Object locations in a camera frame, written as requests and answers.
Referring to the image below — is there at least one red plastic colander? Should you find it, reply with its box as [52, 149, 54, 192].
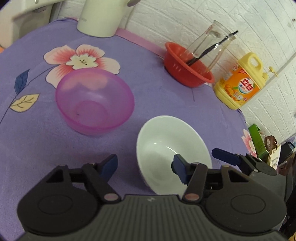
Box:
[164, 42, 215, 88]

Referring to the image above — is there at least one brown paper bag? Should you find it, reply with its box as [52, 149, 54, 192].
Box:
[264, 136, 281, 169]

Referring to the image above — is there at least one green box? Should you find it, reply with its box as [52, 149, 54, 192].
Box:
[248, 124, 269, 162]

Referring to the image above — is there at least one black stirring stick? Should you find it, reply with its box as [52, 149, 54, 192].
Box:
[186, 30, 239, 66]

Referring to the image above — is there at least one purple plastic bowl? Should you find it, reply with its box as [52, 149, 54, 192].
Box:
[55, 68, 135, 136]

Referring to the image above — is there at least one white water dispenser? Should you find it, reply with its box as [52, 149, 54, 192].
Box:
[1, 0, 62, 49]

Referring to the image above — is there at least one white red ceramic bowl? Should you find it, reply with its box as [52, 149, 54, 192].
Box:
[137, 115, 212, 196]

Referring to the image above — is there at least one white thermos jug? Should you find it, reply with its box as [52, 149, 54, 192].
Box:
[77, 0, 139, 38]

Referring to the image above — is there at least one purple floral tablecloth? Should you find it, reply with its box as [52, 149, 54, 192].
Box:
[1, 18, 248, 240]

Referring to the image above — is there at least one glass pitcher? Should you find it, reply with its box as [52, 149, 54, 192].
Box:
[181, 20, 238, 75]

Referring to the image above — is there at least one yellow detergent bottle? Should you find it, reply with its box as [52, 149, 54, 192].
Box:
[213, 52, 269, 110]

